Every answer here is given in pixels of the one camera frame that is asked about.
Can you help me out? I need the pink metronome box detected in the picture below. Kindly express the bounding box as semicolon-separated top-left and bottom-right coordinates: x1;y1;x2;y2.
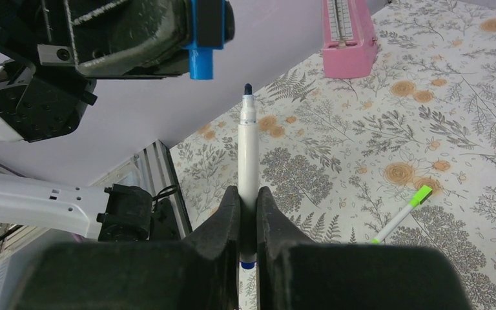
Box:
322;0;378;79

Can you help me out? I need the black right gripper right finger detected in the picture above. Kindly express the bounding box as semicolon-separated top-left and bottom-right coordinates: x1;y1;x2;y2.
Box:
256;187;470;310

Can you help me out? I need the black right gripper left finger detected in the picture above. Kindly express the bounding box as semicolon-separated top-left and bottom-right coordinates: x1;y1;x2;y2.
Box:
10;186;240;309

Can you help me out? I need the white pen dark tip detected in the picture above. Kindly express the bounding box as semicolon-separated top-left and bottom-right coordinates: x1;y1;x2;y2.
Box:
238;83;260;270

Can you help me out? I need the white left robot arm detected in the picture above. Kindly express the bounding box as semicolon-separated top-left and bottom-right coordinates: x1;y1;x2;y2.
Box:
0;1;235;241

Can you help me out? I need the floral table mat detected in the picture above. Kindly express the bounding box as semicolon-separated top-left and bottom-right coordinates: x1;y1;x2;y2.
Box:
170;0;496;310

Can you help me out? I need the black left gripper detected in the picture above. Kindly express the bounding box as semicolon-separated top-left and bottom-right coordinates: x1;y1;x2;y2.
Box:
0;0;235;142

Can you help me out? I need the blue pen cap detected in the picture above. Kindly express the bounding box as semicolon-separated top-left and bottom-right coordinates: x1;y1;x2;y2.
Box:
184;0;225;80

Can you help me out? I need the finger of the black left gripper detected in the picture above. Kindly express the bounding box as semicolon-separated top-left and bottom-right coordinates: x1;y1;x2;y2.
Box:
224;1;236;43

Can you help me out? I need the white pen green tip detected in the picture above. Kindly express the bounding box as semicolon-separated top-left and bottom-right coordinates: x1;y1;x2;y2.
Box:
371;185;433;244

